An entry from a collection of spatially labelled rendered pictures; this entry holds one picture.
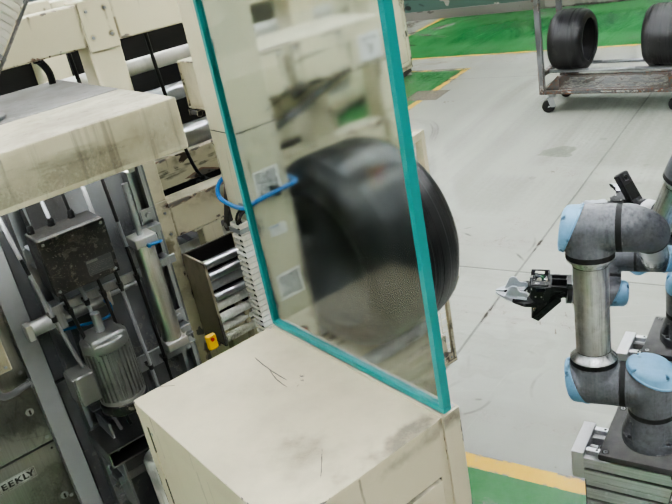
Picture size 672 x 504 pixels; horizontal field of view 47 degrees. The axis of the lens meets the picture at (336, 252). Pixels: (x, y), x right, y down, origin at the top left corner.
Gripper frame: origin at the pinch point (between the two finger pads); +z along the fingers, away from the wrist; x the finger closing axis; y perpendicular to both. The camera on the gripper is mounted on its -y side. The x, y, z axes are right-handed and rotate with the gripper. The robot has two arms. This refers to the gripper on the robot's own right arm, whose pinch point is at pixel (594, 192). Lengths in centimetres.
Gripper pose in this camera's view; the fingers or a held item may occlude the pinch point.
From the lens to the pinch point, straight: 279.2
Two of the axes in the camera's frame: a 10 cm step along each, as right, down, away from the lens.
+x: 8.0, -4.8, 3.7
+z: -5.3, -2.6, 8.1
